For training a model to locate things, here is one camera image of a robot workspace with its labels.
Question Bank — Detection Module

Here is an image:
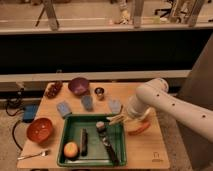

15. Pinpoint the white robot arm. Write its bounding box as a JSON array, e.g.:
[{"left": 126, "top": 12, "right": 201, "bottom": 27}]
[{"left": 126, "top": 78, "right": 213, "bottom": 142}]

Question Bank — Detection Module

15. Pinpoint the orange bowl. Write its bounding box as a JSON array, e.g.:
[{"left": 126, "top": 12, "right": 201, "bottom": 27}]
[{"left": 26, "top": 118, "right": 53, "bottom": 144}]

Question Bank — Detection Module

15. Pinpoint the green plastic tray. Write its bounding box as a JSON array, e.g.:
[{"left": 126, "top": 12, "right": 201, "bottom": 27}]
[{"left": 57, "top": 114, "right": 127, "bottom": 167}]

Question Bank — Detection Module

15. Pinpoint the red yellow apple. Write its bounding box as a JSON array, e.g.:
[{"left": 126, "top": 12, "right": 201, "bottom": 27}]
[{"left": 64, "top": 141, "right": 78, "bottom": 158}]

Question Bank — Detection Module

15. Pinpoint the silver fork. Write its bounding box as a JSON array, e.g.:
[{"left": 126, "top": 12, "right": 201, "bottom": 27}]
[{"left": 17, "top": 150, "right": 51, "bottom": 160}]

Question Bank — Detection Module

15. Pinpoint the orange carrot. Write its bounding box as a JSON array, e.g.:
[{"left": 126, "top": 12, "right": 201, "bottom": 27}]
[{"left": 128, "top": 122, "right": 150, "bottom": 136}]

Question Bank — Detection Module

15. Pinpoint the black cable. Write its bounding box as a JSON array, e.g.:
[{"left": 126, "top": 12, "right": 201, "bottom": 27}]
[{"left": 5, "top": 89, "right": 25, "bottom": 151}]

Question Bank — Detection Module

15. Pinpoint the purple bowl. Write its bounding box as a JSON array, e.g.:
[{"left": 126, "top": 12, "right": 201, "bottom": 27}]
[{"left": 68, "top": 77, "right": 89, "bottom": 96}]

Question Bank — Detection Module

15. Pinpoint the blue box on floor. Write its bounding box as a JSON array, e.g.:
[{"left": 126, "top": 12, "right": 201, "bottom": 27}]
[{"left": 22, "top": 105, "right": 38, "bottom": 123}]

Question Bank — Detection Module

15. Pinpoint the blue plastic cup middle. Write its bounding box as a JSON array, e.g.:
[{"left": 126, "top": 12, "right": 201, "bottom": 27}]
[{"left": 81, "top": 95, "right": 93, "bottom": 111}]

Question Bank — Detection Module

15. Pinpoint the black marker bar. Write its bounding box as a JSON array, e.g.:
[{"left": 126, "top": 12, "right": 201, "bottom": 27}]
[{"left": 81, "top": 128, "right": 88, "bottom": 156}]

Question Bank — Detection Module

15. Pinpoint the small metal cup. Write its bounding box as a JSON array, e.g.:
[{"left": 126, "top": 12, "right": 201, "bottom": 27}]
[{"left": 94, "top": 87, "right": 105, "bottom": 100}]

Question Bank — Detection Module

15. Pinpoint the bunch of red grapes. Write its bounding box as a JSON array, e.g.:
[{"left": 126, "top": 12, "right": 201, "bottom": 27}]
[{"left": 45, "top": 81, "right": 63, "bottom": 99}]

